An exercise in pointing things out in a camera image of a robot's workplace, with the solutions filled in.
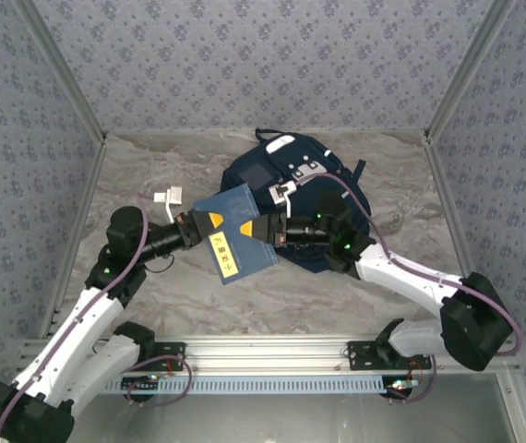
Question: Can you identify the blue book with yellow label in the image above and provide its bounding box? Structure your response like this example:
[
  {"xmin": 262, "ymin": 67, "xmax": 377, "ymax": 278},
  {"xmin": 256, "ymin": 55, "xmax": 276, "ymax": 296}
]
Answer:
[{"xmin": 192, "ymin": 182, "xmax": 279, "ymax": 286}]

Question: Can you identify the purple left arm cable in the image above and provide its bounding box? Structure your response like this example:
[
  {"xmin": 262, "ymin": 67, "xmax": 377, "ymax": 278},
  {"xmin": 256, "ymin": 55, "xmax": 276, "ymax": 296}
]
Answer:
[{"xmin": 0, "ymin": 192, "xmax": 195, "ymax": 443}]

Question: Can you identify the aluminium side rail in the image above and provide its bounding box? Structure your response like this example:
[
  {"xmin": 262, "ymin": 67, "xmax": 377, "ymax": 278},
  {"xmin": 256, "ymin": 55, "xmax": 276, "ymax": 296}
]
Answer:
[
  {"xmin": 422, "ymin": 131, "xmax": 497, "ymax": 338},
  {"xmin": 39, "ymin": 138, "xmax": 107, "ymax": 341}
]

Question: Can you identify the aluminium frame post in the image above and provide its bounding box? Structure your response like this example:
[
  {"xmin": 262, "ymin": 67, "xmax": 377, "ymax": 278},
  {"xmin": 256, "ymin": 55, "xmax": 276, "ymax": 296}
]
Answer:
[
  {"xmin": 424, "ymin": 0, "xmax": 520, "ymax": 139},
  {"xmin": 13, "ymin": 0, "xmax": 107, "ymax": 144}
]

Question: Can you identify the navy blue backpack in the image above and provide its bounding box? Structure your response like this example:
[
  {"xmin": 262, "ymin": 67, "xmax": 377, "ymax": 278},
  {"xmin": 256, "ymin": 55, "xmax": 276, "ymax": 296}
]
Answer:
[{"xmin": 220, "ymin": 127, "xmax": 373, "ymax": 277}]

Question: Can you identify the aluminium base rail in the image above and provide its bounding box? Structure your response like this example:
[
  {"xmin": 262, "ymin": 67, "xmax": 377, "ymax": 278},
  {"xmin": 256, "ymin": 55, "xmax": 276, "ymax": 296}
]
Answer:
[{"xmin": 17, "ymin": 335, "xmax": 521, "ymax": 374}]

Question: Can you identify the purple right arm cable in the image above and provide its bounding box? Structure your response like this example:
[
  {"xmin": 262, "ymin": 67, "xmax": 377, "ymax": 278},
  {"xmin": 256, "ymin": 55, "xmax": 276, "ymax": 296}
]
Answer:
[{"xmin": 290, "ymin": 173, "xmax": 522, "ymax": 405}]

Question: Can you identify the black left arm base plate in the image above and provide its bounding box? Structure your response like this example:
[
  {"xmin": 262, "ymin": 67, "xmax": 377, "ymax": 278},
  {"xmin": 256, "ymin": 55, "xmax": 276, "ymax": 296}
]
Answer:
[{"xmin": 142, "ymin": 341, "xmax": 186, "ymax": 372}]

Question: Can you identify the grey metal panel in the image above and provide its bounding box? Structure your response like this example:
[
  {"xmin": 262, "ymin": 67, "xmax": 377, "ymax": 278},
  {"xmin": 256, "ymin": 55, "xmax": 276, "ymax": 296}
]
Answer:
[{"xmin": 59, "ymin": 372, "xmax": 526, "ymax": 443}]

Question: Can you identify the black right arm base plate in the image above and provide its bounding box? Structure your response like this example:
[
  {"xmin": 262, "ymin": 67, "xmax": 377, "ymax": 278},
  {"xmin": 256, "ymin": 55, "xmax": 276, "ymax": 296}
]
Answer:
[{"xmin": 346, "ymin": 340, "xmax": 433, "ymax": 372}]

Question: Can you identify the light blue slotted cable duct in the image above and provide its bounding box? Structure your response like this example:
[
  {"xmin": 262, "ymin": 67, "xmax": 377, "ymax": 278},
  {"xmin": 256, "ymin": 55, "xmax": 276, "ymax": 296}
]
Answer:
[{"xmin": 101, "ymin": 374, "xmax": 391, "ymax": 397}]

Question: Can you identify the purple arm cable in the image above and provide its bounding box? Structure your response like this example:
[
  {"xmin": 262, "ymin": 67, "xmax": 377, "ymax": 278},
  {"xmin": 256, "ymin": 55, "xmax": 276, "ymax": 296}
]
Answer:
[
  {"xmin": 0, "ymin": 192, "xmax": 195, "ymax": 443},
  {"xmin": 290, "ymin": 173, "xmax": 522, "ymax": 405}
]

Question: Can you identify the black controller board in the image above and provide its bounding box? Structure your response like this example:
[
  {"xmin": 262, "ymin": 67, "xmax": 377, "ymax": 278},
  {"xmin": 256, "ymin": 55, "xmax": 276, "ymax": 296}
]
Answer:
[
  {"xmin": 382, "ymin": 376, "xmax": 424, "ymax": 402},
  {"xmin": 121, "ymin": 376, "xmax": 161, "ymax": 402}
]

